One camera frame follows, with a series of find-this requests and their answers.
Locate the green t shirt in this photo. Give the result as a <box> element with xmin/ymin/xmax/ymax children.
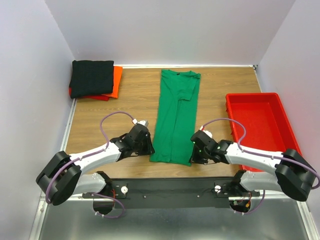
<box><xmin>149</xmin><ymin>69</ymin><xmax>201</xmax><ymax>167</ymax></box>

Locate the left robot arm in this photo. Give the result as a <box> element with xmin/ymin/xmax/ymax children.
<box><xmin>35</xmin><ymin>120</ymin><xmax>155</xmax><ymax>206</ymax></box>

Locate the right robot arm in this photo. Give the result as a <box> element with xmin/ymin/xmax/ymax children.
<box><xmin>190</xmin><ymin>130</ymin><xmax>320</xmax><ymax>202</ymax></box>

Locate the folded red t shirt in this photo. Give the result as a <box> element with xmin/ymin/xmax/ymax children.
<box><xmin>80</xmin><ymin>95</ymin><xmax>110</xmax><ymax>101</ymax></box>

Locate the red plastic bin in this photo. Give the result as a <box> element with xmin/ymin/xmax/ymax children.
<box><xmin>225</xmin><ymin>92</ymin><xmax>301</xmax><ymax>173</ymax></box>

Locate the folded orange t shirt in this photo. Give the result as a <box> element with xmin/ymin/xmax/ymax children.
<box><xmin>106</xmin><ymin>66</ymin><xmax>123</xmax><ymax>99</ymax></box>

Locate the folded black t shirt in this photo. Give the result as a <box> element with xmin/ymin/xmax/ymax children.
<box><xmin>69</xmin><ymin>60</ymin><xmax>114</xmax><ymax>99</ymax></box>

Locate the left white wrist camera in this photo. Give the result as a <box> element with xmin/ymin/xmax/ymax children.
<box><xmin>131</xmin><ymin>118</ymin><xmax>149</xmax><ymax>127</ymax></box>

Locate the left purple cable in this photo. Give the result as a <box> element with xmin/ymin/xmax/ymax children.
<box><xmin>45</xmin><ymin>111</ymin><xmax>136</xmax><ymax>219</ymax></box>

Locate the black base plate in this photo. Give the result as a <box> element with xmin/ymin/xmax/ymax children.
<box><xmin>82</xmin><ymin>177</ymin><xmax>260</xmax><ymax>215</ymax></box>

